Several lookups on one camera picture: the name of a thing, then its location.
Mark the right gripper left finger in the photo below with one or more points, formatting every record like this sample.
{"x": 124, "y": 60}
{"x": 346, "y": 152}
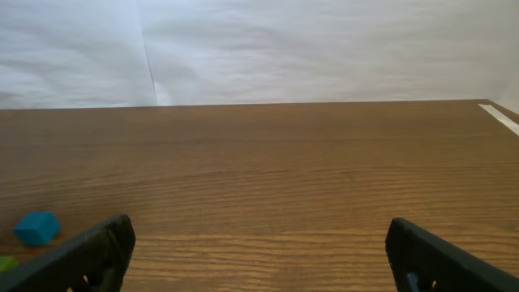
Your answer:
{"x": 81, "y": 256}

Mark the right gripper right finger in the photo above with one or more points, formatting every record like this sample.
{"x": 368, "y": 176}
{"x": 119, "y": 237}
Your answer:
{"x": 442, "y": 259}

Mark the blue cube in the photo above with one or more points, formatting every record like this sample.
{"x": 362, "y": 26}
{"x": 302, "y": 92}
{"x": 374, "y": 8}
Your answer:
{"x": 36, "y": 229}

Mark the green cube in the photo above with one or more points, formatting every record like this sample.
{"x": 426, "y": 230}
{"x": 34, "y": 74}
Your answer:
{"x": 5, "y": 263}

